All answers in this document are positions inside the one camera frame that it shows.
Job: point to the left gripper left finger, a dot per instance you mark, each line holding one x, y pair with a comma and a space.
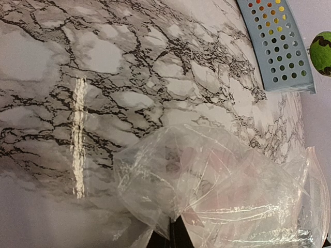
158, 241

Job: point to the light blue plastic basket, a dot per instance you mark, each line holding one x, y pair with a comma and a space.
278, 46

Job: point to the green fake vegetable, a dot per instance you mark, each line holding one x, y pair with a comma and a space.
320, 53

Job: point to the clear zip top bag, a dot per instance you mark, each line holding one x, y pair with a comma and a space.
226, 193

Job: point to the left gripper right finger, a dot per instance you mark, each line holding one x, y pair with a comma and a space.
179, 237

